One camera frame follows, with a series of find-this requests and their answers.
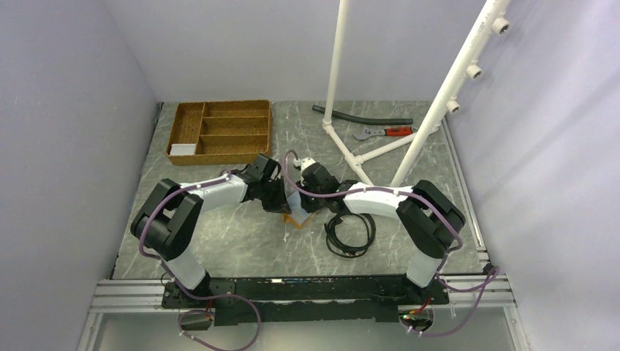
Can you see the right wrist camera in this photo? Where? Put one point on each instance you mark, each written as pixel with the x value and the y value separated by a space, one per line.
pixel 302 164

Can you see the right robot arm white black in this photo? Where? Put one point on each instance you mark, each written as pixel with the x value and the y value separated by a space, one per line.
pixel 431 220

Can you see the woven brown organizer tray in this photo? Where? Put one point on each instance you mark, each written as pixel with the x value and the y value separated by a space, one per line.
pixel 226 132

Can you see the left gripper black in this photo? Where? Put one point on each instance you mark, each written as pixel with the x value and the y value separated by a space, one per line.
pixel 279 204

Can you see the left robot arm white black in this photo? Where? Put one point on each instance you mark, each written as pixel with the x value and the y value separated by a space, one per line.
pixel 165 224

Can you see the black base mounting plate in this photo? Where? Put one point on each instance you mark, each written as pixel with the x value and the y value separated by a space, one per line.
pixel 381 298

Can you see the orange card holder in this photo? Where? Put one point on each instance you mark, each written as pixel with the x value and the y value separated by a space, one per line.
pixel 298 216

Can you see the white card stack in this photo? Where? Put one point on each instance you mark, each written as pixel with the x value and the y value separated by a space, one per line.
pixel 182 149

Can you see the aluminium rail frame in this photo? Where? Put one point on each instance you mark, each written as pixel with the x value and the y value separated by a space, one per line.
pixel 487 289

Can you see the white PVC pipe frame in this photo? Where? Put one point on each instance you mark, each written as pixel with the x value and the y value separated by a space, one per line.
pixel 401 50

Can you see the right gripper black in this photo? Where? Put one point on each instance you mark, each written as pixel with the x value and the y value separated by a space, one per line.
pixel 306 205

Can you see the black foam tube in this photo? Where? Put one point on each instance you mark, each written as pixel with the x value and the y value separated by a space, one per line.
pixel 372 121

